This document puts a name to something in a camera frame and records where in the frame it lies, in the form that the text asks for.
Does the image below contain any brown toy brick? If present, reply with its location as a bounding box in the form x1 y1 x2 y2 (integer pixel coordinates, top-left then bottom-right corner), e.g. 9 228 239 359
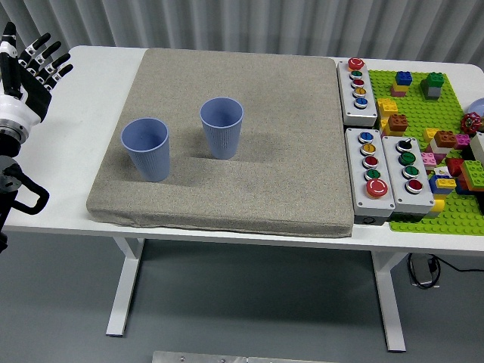
386 113 410 136
433 129 458 149

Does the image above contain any white box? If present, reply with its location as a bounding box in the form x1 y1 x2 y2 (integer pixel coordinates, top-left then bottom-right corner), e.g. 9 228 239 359
468 131 484 162

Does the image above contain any grey five-button control box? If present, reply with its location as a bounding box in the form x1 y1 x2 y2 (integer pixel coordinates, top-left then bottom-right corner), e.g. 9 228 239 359
344 127 396 225
335 57 379 128

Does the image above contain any grey control box black knob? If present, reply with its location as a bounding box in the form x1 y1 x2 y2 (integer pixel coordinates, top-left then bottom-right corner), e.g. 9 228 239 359
380 135 435 222

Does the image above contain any blue and yellow toy brick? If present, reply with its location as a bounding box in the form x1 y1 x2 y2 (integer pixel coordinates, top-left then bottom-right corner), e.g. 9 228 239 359
429 174 458 196

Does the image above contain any grey-brown fabric mat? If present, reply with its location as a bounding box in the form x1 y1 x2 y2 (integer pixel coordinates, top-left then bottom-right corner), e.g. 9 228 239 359
85 48 355 239

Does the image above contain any blue ribbed plastic cup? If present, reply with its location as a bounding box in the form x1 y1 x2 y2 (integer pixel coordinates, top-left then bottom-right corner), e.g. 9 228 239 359
120 117 171 183
199 97 244 160

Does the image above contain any large green toy brick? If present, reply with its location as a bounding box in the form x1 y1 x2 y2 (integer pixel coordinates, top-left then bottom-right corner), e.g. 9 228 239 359
458 159 484 190

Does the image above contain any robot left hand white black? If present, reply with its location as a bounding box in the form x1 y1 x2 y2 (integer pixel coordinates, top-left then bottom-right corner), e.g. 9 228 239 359
0 21 75 126

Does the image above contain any white table leg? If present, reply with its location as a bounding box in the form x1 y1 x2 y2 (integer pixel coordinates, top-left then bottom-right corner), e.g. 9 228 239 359
105 237 145 337
370 251 409 352

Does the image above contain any grey power adapter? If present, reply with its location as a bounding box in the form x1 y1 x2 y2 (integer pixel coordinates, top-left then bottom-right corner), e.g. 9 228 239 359
411 256 434 287

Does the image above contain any grey pleated curtain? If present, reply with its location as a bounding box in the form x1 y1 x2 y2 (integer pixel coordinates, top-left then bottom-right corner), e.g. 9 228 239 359
0 0 484 79

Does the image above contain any green toy brick baseplate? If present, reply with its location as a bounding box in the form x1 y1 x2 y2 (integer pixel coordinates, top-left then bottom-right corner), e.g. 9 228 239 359
367 69 484 236

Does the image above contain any black power cable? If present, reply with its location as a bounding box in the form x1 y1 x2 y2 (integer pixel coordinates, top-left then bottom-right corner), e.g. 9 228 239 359
407 252 484 290

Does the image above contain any red toy brick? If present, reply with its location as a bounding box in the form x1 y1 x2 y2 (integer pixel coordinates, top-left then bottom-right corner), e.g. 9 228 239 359
445 157 467 178

